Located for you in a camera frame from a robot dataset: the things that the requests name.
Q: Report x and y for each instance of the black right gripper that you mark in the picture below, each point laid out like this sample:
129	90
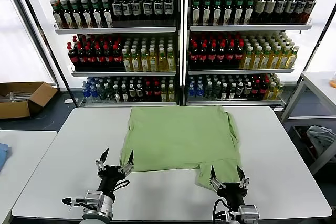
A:
233	193

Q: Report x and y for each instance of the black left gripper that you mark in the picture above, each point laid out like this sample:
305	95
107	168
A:
110	172

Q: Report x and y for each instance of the green polo shirt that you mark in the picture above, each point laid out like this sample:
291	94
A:
178	140

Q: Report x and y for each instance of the dark green bottle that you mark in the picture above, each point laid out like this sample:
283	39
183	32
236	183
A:
208	90
108	92
102	91
216	90

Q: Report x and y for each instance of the white cap tan label bottle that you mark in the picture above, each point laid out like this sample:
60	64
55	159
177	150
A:
259	7
139	93
239	89
132	93
247	89
269	7

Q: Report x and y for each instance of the blue water bottle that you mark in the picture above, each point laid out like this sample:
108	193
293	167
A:
191	90
93	91
84	91
200	90

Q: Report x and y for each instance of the black storage crate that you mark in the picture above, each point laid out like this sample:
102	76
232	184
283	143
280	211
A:
298	136

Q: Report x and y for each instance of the red cap cola bottle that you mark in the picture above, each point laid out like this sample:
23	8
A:
255	89
148	91
157	91
99	58
263	89
82	58
108	58
203	56
194	56
117	58
212	56
230	56
221	56
90	58
238	56
72	58

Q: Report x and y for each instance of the yellow drink bottle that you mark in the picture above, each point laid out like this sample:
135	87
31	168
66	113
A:
126	62
135	62
164	93
283	60
170	62
278	91
274	60
246	60
270	91
256	60
265	60
145	62
153	62
171	93
291	60
162	62

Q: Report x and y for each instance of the grey cloth pile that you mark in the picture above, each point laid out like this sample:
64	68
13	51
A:
320	137

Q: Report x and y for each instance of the blue cloth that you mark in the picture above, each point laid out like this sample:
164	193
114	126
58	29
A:
3	155

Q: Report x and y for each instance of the brown cardboard box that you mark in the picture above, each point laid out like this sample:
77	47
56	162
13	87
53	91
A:
15	110

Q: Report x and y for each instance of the clear plastic packaging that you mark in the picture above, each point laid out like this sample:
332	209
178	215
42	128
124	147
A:
15	96

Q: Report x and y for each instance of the black slanted pole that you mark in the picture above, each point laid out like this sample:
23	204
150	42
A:
50	51
314	51

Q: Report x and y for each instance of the grey metal shelving unit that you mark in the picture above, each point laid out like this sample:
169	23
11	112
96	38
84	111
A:
186	51
179	51

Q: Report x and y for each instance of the clear cup orange content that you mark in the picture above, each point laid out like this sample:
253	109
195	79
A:
333	83

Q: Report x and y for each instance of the green cap tea bottle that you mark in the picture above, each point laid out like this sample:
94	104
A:
195	11
96	16
228	11
217	11
57	16
248	11
238	11
67	16
106	16
86	16
77	16
206	11

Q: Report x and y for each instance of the white cap dark label bottle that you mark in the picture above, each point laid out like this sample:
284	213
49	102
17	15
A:
136	8
309	6
280	7
168	7
290	7
117	9
300	7
147	8
126	9
158	8

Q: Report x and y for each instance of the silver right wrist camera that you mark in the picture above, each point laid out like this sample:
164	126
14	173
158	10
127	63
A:
248	212

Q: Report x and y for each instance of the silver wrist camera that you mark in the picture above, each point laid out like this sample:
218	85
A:
248	212
93	197

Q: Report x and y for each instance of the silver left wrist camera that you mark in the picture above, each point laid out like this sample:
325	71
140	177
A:
93	197

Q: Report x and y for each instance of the white metal frame table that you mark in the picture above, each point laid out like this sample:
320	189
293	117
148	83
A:
321	87

